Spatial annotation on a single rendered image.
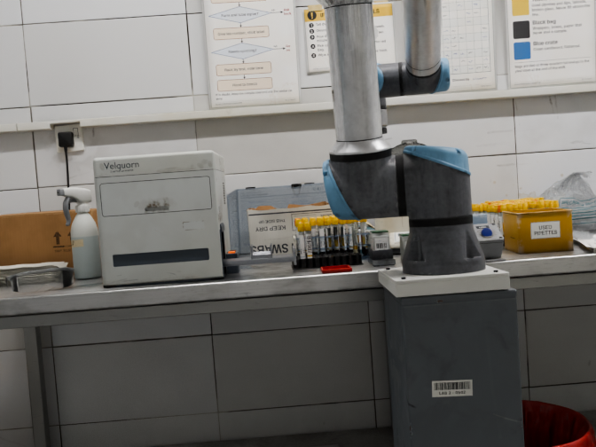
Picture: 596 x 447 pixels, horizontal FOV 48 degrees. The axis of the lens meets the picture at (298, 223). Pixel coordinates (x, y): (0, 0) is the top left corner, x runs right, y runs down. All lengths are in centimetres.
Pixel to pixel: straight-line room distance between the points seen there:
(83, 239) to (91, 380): 66
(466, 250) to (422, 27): 44
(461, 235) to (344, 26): 42
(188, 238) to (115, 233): 17
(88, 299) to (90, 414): 86
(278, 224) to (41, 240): 66
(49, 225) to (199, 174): 58
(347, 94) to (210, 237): 52
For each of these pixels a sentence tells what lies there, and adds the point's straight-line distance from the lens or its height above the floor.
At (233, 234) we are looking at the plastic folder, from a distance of 216.
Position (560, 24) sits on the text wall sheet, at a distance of 241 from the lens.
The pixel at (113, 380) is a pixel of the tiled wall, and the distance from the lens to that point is 232.
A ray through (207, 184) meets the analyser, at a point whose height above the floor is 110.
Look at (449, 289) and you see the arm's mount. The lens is 117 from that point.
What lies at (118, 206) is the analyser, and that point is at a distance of 158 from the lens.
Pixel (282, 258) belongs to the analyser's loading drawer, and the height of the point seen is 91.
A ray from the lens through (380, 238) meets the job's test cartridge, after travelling 161.
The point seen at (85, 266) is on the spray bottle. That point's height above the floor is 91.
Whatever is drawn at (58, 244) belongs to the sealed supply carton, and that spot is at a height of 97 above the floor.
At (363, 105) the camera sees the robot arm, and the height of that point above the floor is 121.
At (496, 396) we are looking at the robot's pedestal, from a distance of 124.
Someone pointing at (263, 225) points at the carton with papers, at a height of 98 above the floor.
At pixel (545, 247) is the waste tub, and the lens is 172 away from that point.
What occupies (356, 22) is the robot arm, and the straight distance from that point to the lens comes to 120.
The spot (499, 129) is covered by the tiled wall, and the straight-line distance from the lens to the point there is 230.
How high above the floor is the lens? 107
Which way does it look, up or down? 3 degrees down
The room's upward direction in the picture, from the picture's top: 4 degrees counter-clockwise
